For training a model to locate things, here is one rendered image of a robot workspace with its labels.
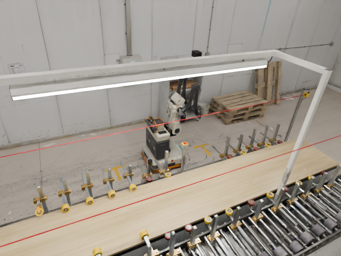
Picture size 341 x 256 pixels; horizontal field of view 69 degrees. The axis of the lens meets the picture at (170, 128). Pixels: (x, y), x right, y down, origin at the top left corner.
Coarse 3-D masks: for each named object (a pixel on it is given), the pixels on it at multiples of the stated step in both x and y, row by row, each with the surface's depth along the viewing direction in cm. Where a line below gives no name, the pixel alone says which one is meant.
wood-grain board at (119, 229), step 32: (256, 160) 358; (288, 160) 361; (320, 160) 365; (128, 192) 294; (160, 192) 297; (192, 192) 299; (224, 192) 302; (256, 192) 305; (32, 224) 252; (64, 224) 253; (96, 224) 255; (128, 224) 257; (160, 224) 259
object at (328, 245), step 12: (336, 180) 349; (300, 192) 317; (312, 192) 331; (300, 204) 316; (252, 216) 288; (300, 216) 314; (324, 216) 304; (216, 228) 266; (252, 228) 282; (264, 228) 296; (300, 228) 286; (204, 240) 266; (240, 240) 281; (252, 240) 269; (264, 240) 283; (324, 240) 260; (336, 240) 283; (252, 252) 258; (300, 252) 247; (312, 252) 262; (324, 252) 287; (336, 252) 317
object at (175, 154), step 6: (174, 144) 486; (174, 150) 469; (180, 150) 471; (144, 156) 475; (150, 156) 451; (168, 156) 453; (174, 156) 454; (180, 156) 456; (162, 162) 442; (168, 162) 448; (174, 162) 454; (180, 162) 461; (150, 168) 450; (156, 168) 444; (162, 168) 450; (168, 168) 455
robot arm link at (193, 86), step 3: (192, 84) 400; (195, 84) 399; (198, 84) 398; (192, 87) 397; (195, 87) 397; (192, 90) 399; (192, 93) 402; (189, 96) 406; (192, 96) 404; (189, 99) 406; (189, 102) 408; (189, 105) 408; (189, 108) 411
